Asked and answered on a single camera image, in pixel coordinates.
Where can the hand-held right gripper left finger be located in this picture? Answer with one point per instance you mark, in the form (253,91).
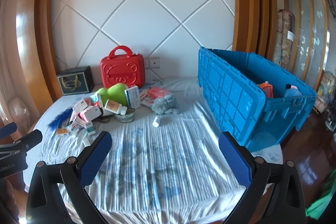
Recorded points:
(95,158)

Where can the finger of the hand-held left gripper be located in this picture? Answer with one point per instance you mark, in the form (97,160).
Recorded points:
(30,139)
(8,130)

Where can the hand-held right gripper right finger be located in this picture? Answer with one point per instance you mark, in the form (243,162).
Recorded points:
(236,161)

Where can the pile of medicine boxes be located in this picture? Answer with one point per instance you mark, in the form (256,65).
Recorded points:
(86,113)

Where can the blue plastic crate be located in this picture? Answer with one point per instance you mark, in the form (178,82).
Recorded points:
(236,108)

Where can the clear plastic bag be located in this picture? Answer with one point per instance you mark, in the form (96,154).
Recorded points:
(18,111)

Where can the blue feather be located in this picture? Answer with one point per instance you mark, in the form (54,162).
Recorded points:
(59,119)

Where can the white orange-label pill bottle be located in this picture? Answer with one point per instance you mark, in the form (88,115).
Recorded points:
(114,106)

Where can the printed bed sheet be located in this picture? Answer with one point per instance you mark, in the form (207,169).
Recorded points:
(162,161)

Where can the green plush toy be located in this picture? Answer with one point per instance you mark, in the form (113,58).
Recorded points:
(115,94)

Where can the small white bottle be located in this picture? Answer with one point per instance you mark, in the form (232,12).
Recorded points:
(156,122)

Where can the blue white medicine box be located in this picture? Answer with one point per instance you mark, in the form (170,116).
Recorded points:
(133,97)

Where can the dark gift box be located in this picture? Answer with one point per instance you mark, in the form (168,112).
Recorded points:
(76,80)

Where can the red white sachet pack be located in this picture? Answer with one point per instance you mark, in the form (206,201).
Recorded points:
(145,101)

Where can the orange toy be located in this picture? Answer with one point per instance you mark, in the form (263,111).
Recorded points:
(266,90)

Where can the grey plush toy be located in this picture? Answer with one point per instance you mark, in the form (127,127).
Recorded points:
(164,105)

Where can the blue plush toy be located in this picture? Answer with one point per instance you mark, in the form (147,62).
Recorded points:
(292,93)

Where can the pink packet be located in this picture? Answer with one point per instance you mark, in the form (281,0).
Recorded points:
(157,92)

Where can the red bear carry case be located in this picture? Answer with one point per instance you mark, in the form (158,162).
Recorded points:
(122,69)

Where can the green cloth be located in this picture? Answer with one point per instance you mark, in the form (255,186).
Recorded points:
(321,207)

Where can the rolled patterned rug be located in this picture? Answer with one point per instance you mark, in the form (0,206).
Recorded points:
(284,40)

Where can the white wall socket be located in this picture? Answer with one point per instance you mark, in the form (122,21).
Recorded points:
(146,63)
(155,63)

